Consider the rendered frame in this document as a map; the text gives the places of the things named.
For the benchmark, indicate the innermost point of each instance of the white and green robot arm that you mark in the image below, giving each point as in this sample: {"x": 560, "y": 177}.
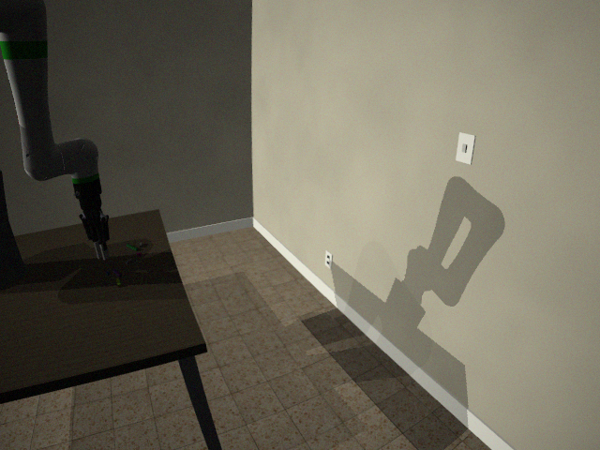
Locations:
{"x": 25, "y": 51}

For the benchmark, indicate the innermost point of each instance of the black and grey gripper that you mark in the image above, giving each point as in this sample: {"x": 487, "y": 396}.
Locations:
{"x": 100, "y": 221}

